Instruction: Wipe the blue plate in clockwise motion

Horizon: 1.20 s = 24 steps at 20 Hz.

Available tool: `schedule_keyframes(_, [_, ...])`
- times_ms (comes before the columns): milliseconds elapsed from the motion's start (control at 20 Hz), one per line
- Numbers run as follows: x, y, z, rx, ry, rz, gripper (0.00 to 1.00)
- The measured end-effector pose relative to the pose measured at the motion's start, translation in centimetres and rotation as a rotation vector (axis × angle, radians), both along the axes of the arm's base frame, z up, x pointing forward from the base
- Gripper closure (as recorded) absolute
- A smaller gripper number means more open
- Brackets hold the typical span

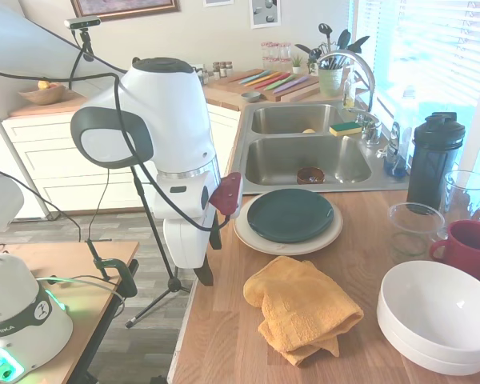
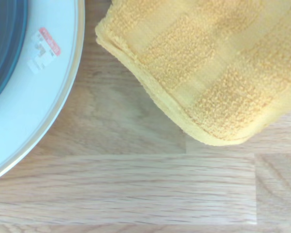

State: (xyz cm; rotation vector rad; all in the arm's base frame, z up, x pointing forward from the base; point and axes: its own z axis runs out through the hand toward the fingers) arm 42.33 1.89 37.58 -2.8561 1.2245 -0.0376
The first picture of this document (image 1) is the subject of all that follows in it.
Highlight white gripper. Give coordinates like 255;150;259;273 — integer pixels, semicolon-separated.
162;207;224;287

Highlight yellow terry towel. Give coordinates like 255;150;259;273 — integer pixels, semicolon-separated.
242;255;365;367

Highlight dark blue plate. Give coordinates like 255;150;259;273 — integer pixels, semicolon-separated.
246;189;334;244

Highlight large cream plate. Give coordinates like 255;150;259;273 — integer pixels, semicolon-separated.
234;191;344;257

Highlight black tripod stand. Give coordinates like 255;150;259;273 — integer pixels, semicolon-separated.
124;159;194;330

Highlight dark green clamp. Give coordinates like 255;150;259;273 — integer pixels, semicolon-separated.
84;237;140;299

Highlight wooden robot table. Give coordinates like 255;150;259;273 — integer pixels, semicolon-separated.
0;239;141;384

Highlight stainless steel double sink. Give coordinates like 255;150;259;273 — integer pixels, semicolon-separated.
230;100;411;196

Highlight light wooden cutting board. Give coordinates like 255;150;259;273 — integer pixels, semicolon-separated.
206;68;266;94

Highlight teal knife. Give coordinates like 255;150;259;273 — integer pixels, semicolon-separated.
238;70;273;86

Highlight yellow green sponge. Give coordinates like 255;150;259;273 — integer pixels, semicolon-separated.
329;122;363;138

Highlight orange knife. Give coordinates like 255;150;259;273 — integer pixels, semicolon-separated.
243;71;283;87

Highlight green knife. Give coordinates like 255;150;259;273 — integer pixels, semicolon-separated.
262;73;295;91

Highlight purple knife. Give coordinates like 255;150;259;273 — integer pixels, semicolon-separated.
272;75;306;95

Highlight dark wooden cutting board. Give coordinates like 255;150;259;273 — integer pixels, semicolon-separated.
258;73;322;104

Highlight blue dish soap bottle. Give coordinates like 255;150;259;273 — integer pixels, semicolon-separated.
382;119;410;178

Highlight green utensil holder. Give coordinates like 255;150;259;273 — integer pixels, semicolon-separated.
318;66;345;98

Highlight clear yellow soap bottle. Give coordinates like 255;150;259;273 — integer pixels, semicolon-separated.
342;67;358;110

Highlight white bowl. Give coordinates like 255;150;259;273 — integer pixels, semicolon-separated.
376;260;480;359
378;315;480;377

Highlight wooden fruit bowl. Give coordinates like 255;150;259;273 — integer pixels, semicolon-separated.
18;82;66;106

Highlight chrome kitchen faucet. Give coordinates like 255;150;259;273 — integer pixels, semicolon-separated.
317;50;383;147

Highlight black shaker bottle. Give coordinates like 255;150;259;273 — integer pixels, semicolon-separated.
406;111;467;214

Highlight black slotted spoon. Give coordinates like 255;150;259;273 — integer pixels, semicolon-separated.
318;22;334;55

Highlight black spatula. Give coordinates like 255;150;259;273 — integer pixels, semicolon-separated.
334;28;352;55

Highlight black pointed turner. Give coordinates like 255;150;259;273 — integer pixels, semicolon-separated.
345;35;371;54

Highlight red mug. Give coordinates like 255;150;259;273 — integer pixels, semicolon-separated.
428;219;480;282

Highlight framed picture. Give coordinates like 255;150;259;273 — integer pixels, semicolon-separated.
70;0;182;23

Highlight clear glass measuring cup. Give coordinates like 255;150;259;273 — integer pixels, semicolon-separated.
439;170;480;226

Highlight white window blinds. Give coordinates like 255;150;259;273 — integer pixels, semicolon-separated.
349;0;480;189

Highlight thin black cable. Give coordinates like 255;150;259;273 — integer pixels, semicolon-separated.
0;162;115;281

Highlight thick black cable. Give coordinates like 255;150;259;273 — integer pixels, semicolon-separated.
0;67;232;234

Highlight grey wall poster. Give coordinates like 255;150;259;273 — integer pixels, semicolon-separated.
249;0;282;30

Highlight grey depth camera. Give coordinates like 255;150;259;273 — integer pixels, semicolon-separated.
63;17;102;31

